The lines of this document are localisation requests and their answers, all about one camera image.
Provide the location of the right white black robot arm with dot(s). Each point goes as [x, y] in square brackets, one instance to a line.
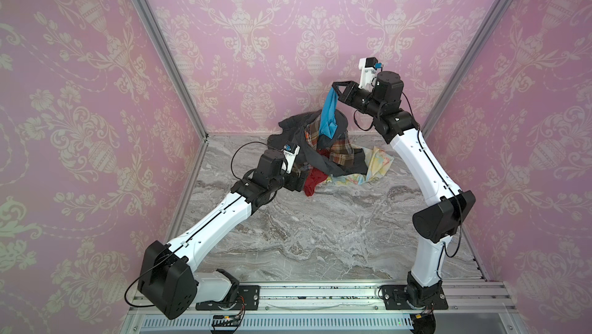
[447, 205]

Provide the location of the left aluminium corner post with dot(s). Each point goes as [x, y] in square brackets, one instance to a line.
[149, 21]

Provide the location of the aluminium front rail frame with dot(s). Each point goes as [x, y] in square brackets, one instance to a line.
[475, 306]

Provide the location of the small black circuit board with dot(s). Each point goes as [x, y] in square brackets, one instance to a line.
[223, 321]

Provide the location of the pale yellow patterned cloth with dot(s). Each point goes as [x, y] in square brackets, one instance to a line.
[377, 162]

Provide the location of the dark grey garment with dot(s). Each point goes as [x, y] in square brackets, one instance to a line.
[293, 131]

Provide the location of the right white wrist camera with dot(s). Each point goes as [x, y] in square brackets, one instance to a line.
[369, 68]

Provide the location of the red plaid cloth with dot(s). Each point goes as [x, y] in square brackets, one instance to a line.
[338, 148]

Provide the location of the aluminium corner post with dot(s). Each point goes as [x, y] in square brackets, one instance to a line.
[490, 21]
[149, 21]

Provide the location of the right aluminium corner post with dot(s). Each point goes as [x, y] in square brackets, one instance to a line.
[490, 21]

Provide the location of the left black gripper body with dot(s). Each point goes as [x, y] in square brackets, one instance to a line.
[290, 182]

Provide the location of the dark red cloth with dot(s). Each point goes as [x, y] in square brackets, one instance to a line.
[315, 177]

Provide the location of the teal blue cloth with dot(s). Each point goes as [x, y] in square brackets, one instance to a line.
[328, 123]

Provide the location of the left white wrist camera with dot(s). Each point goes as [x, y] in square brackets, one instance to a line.
[290, 151]

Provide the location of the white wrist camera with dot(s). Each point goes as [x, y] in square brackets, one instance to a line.
[369, 68]
[290, 151]

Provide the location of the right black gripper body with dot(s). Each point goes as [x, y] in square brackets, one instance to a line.
[354, 98]

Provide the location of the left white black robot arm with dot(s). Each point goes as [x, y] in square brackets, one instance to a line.
[169, 278]

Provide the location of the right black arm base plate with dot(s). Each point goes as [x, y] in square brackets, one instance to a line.
[393, 297]

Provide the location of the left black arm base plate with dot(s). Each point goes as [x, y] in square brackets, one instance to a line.
[247, 297]

